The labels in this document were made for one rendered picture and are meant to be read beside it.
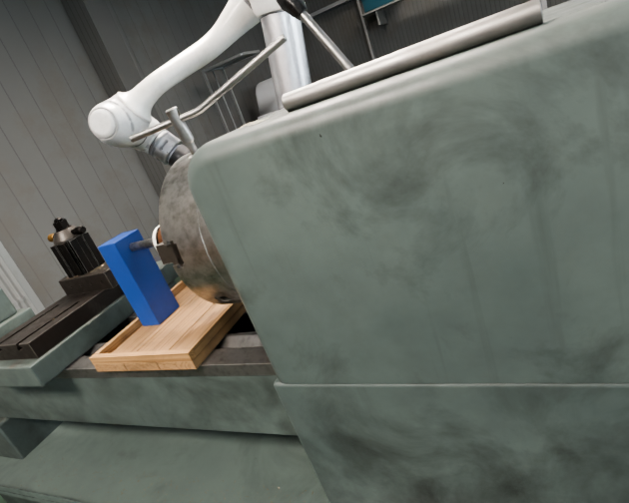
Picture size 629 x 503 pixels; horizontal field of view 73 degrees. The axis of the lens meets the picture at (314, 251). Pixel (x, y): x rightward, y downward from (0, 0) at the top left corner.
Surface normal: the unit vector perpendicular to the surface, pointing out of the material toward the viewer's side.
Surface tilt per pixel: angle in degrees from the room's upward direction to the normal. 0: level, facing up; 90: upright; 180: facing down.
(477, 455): 90
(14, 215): 90
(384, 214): 90
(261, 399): 90
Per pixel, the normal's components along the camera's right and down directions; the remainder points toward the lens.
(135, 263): 0.87, -0.14
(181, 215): -0.47, -0.04
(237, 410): -0.36, 0.46
